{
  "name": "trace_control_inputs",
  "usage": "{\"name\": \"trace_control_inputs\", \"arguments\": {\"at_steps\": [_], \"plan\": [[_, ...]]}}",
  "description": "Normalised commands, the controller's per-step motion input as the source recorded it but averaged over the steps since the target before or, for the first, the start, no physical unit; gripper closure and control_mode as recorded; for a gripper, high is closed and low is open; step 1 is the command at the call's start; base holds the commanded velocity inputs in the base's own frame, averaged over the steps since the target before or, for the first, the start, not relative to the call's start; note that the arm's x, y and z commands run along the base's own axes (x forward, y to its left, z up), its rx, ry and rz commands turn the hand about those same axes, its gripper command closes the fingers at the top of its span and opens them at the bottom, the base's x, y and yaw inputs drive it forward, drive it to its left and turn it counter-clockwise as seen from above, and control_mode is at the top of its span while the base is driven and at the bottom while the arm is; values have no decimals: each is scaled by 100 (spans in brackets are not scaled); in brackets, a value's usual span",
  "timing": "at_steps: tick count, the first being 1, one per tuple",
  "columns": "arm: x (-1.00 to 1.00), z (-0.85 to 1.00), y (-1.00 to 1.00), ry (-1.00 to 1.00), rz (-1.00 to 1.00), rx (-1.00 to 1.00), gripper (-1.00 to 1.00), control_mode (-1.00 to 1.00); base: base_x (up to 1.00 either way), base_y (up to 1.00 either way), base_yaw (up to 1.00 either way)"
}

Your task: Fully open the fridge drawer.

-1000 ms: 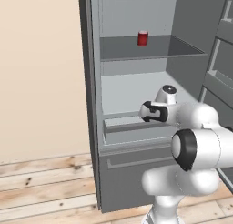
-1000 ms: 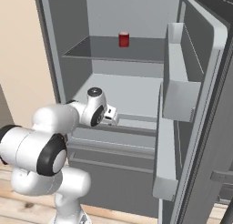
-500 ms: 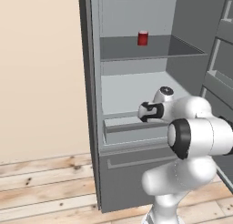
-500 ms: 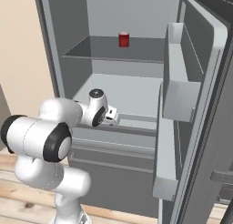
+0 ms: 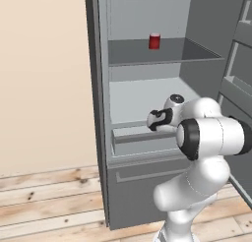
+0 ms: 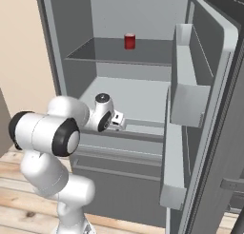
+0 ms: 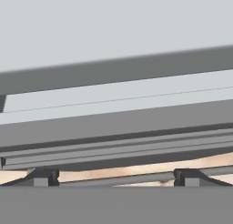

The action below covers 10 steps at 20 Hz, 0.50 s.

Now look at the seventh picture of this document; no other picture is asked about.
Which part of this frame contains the thin grey bar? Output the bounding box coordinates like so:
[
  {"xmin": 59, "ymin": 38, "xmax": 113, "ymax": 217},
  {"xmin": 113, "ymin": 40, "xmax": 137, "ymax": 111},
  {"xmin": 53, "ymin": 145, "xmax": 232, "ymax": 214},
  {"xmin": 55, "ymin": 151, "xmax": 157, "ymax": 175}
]
[{"xmin": 58, "ymin": 165, "xmax": 233, "ymax": 188}]

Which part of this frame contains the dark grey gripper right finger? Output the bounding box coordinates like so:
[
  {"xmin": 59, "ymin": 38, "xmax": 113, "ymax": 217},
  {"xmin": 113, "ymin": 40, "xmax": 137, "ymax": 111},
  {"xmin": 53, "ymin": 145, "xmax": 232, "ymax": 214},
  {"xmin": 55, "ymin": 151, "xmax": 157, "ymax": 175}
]
[{"xmin": 173, "ymin": 168, "xmax": 233, "ymax": 188}]

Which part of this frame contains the grey fridge base grille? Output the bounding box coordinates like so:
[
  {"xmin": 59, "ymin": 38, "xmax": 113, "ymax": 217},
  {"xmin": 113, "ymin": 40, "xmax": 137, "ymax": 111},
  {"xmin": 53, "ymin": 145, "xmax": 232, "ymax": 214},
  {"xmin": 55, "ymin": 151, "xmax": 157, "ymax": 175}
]
[{"xmin": 0, "ymin": 127, "xmax": 233, "ymax": 172}]

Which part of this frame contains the light grey fridge door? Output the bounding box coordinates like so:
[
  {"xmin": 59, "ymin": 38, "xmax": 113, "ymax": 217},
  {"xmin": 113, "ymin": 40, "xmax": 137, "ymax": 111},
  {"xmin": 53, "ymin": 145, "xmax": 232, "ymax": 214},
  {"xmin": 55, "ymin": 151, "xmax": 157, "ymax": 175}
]
[{"xmin": 0, "ymin": 0, "xmax": 233, "ymax": 74}]

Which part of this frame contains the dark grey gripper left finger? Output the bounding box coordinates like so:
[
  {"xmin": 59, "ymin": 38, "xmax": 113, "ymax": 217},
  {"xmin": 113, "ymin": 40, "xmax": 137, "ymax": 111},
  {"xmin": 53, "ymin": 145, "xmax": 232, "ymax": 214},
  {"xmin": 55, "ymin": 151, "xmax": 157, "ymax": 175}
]
[{"xmin": 0, "ymin": 167, "xmax": 60, "ymax": 188}]

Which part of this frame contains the light grey fridge drawer front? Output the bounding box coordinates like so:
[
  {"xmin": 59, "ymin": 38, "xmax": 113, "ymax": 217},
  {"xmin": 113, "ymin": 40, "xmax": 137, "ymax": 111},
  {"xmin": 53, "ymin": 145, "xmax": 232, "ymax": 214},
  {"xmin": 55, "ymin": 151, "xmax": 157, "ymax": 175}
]
[{"xmin": 0, "ymin": 68, "xmax": 233, "ymax": 126}]

